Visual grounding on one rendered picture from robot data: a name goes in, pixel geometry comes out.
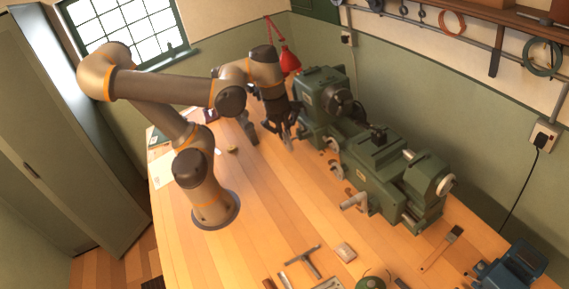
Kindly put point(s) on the blue bench vise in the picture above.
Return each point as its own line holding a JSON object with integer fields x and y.
{"x": 511, "y": 267}

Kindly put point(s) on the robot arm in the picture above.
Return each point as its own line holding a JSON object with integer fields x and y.
{"x": 160, "y": 86}

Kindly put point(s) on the small brass gear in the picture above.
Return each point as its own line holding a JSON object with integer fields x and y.
{"x": 231, "y": 148}

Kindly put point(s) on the white apron handwheel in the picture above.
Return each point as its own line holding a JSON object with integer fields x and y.
{"x": 337, "y": 170}

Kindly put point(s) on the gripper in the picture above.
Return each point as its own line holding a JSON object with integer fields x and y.
{"x": 276, "y": 109}

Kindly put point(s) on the green round oil can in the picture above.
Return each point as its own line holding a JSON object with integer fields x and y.
{"x": 370, "y": 283}

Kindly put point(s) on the green lathe body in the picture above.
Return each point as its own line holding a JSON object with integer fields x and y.
{"x": 378, "y": 164}

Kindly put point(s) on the grey green metal cabinet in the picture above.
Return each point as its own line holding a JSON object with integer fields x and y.
{"x": 58, "y": 146}

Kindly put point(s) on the green framed window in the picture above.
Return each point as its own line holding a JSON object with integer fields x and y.
{"x": 126, "y": 15}

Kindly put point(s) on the white paper sheet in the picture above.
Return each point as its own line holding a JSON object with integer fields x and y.
{"x": 161, "y": 169}

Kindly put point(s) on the grey wall rail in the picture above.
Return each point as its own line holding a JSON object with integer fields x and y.
{"x": 471, "y": 40}

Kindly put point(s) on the grey rod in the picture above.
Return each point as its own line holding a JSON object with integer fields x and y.
{"x": 533, "y": 18}

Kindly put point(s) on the red work lamp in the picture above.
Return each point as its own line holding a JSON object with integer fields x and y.
{"x": 289, "y": 60}

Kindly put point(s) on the small pink grey block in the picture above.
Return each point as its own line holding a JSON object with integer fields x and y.
{"x": 345, "y": 252}

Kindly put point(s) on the grey round base plate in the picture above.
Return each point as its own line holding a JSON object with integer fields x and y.
{"x": 233, "y": 211}

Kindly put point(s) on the grey metal plate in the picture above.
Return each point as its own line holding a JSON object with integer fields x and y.
{"x": 329, "y": 283}

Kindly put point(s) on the maroon box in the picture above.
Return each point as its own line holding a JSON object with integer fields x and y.
{"x": 210, "y": 114}

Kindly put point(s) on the green book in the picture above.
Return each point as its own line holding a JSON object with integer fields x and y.
{"x": 157, "y": 138}

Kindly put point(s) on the grey gear comb stand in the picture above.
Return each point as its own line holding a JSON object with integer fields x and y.
{"x": 247, "y": 129}

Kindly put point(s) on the small dark flat tool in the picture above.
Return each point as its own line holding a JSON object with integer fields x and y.
{"x": 401, "y": 283}

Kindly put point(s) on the black tool post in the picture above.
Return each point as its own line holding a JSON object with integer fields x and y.
{"x": 379, "y": 138}

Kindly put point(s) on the grey lever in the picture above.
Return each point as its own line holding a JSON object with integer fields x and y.
{"x": 288, "y": 141}

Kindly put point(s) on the dark floor vent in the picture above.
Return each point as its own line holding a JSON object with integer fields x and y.
{"x": 154, "y": 283}

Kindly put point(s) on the grey metal file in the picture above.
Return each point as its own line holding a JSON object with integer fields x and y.
{"x": 285, "y": 280}

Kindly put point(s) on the white wall socket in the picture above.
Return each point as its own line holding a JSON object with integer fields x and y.
{"x": 546, "y": 135}

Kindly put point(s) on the white carriage handwheel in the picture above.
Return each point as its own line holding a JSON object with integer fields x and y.
{"x": 331, "y": 144}

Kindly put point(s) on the dark grey lathe chuck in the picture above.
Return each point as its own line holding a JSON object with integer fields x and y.
{"x": 337, "y": 101}

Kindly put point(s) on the white tailstock handwheel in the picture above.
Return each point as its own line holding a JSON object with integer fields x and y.
{"x": 445, "y": 184}

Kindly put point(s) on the brown wooden wall shelf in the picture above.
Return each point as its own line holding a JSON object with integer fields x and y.
{"x": 467, "y": 6}

